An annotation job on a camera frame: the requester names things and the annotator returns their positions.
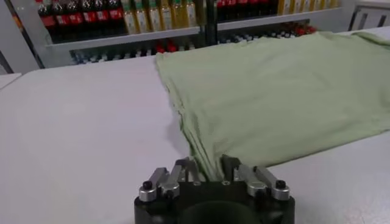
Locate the small cola bottle red cap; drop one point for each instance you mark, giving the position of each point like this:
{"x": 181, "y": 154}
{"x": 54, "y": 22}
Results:
{"x": 311, "y": 30}
{"x": 172, "y": 47}
{"x": 160, "y": 48}
{"x": 300, "y": 31}

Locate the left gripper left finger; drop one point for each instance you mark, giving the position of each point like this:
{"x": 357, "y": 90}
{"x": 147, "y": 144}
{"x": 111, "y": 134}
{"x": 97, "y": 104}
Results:
{"x": 170, "y": 179}

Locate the light green t-shirt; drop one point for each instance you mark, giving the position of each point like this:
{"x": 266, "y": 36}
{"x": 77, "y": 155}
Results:
{"x": 259, "y": 106}

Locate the white table grey legs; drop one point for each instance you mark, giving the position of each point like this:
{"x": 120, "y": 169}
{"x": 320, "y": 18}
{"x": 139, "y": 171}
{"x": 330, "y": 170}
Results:
{"x": 371, "y": 4}

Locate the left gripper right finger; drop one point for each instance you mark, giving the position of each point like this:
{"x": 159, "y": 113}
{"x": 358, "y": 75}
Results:
{"x": 256, "y": 179}

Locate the white beverage display shelf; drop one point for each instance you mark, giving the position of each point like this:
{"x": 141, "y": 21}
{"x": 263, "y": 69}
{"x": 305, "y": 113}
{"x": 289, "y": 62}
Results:
{"x": 274, "y": 19}
{"x": 128, "y": 39}

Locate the yellow tea bottle green cap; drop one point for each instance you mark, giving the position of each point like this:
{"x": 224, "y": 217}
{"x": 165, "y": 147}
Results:
{"x": 178, "y": 15}
{"x": 166, "y": 16}
{"x": 312, "y": 4}
{"x": 322, "y": 4}
{"x": 190, "y": 13}
{"x": 154, "y": 18}
{"x": 142, "y": 19}
{"x": 302, "y": 5}
{"x": 282, "y": 6}
{"x": 292, "y": 5}
{"x": 130, "y": 21}

